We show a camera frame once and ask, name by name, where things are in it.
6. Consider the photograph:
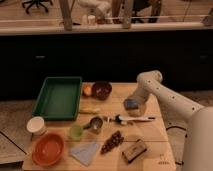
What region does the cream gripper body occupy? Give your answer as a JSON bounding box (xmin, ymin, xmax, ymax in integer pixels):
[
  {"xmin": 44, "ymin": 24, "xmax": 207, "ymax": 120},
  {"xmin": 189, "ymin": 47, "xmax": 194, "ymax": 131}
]
[{"xmin": 128, "ymin": 104, "xmax": 146, "ymax": 117}]

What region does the blue sponge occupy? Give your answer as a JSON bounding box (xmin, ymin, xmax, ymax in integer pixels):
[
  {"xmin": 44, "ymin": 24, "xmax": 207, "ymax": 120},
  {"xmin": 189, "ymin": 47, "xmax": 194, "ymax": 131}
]
[{"xmin": 123, "ymin": 99, "xmax": 138, "ymax": 110}]

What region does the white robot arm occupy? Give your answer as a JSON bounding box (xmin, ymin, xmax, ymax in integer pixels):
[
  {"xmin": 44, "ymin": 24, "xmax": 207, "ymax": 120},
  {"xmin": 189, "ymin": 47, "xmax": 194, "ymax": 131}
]
[{"xmin": 129, "ymin": 70, "xmax": 213, "ymax": 171}]

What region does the metal measuring cup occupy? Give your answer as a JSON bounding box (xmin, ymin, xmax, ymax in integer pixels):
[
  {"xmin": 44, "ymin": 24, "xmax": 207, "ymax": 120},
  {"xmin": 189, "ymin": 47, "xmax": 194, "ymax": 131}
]
[{"xmin": 83, "ymin": 117, "xmax": 103, "ymax": 134}]

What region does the green plastic cup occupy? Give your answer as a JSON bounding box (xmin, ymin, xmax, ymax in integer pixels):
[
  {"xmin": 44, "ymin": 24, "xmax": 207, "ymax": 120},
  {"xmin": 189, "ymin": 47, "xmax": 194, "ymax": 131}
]
[{"xmin": 68, "ymin": 124, "xmax": 83, "ymax": 141}]

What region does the white ceramic cup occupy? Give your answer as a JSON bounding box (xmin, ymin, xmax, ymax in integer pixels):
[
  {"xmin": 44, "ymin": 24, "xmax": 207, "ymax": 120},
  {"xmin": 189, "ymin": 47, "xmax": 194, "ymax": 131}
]
[{"xmin": 26, "ymin": 116, "xmax": 46, "ymax": 135}]

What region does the dark red bowl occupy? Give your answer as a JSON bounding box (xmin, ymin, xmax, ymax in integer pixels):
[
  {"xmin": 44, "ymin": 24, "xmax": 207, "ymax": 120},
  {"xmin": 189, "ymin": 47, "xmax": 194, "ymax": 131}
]
[{"xmin": 92, "ymin": 81, "xmax": 112, "ymax": 100}]

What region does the brown grape bunch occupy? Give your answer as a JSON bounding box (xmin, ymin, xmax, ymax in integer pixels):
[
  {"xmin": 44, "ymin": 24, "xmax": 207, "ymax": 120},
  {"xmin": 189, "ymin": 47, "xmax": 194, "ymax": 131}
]
[{"xmin": 100, "ymin": 131, "xmax": 124, "ymax": 154}]

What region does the yellow banana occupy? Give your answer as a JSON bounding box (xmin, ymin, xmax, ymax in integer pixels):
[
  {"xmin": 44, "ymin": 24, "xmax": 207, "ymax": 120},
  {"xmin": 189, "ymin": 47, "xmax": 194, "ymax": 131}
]
[{"xmin": 79, "ymin": 108, "xmax": 100, "ymax": 115}]

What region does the black wooden-top box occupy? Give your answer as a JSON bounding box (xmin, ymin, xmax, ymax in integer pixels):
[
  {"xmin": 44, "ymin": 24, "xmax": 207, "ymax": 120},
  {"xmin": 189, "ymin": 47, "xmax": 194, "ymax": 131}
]
[{"xmin": 122, "ymin": 139, "xmax": 147, "ymax": 164}]

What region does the orange fruit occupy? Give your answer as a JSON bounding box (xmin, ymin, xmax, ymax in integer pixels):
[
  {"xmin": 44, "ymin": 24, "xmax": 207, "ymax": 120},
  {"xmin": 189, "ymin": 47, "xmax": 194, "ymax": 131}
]
[{"xmin": 82, "ymin": 85, "xmax": 92, "ymax": 97}]

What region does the blue cloth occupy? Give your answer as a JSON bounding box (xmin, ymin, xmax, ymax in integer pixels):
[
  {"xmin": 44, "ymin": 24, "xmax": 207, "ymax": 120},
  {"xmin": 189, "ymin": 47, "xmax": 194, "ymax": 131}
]
[{"xmin": 69, "ymin": 142, "xmax": 100, "ymax": 166}]

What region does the green plastic tray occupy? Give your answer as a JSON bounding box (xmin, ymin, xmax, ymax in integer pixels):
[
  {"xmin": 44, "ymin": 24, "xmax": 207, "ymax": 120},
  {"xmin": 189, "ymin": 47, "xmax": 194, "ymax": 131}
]
[{"xmin": 33, "ymin": 77, "xmax": 82, "ymax": 121}]

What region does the wooden table leg right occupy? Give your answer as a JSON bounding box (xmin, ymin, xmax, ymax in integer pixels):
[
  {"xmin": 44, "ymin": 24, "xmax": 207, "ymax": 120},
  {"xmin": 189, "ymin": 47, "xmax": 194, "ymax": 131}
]
[{"xmin": 122, "ymin": 0, "xmax": 134, "ymax": 29}]

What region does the wooden table leg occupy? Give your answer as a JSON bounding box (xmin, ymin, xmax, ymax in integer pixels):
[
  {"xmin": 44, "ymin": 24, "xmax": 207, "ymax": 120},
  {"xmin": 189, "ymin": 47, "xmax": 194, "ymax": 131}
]
[
  {"xmin": 122, "ymin": 0, "xmax": 134, "ymax": 29},
  {"xmin": 59, "ymin": 0, "xmax": 72, "ymax": 31}
]

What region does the orange bowl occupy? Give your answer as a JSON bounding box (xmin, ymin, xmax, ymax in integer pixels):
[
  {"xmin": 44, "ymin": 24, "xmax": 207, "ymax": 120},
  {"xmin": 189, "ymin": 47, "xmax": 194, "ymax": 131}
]
[{"xmin": 32, "ymin": 133, "xmax": 64, "ymax": 167}]

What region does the wooden table leg left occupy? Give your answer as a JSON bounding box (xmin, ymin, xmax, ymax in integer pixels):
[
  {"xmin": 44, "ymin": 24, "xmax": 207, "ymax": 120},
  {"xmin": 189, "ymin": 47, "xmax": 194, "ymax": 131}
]
[{"xmin": 59, "ymin": 0, "xmax": 72, "ymax": 31}]

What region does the black office chair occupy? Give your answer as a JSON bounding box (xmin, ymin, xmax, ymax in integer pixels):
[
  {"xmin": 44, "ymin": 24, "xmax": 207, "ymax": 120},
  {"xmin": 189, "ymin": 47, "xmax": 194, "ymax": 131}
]
[{"xmin": 22, "ymin": 0, "xmax": 53, "ymax": 14}]

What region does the white handled brush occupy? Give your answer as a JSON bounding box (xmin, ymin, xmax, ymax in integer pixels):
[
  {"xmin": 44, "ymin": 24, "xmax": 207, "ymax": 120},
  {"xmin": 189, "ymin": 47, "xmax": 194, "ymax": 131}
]
[{"xmin": 103, "ymin": 114, "xmax": 156, "ymax": 127}]

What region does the black floor cable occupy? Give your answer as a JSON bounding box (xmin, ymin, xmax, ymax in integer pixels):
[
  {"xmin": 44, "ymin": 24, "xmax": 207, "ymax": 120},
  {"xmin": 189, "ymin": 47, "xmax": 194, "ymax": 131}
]
[{"xmin": 165, "ymin": 124, "xmax": 185, "ymax": 167}]

